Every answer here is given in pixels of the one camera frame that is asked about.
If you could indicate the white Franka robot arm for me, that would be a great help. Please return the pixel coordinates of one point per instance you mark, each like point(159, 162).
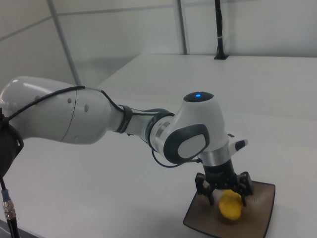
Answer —
point(74, 116)

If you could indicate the brown square ceramic plate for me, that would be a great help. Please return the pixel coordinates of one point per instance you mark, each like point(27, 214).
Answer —
point(260, 205)

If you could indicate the grey metal wall post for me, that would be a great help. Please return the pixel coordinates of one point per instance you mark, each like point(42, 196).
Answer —
point(183, 27)

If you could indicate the yellow lemon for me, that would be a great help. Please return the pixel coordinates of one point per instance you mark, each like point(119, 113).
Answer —
point(230, 205)

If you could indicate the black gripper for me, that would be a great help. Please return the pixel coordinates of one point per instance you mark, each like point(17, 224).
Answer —
point(220, 174)

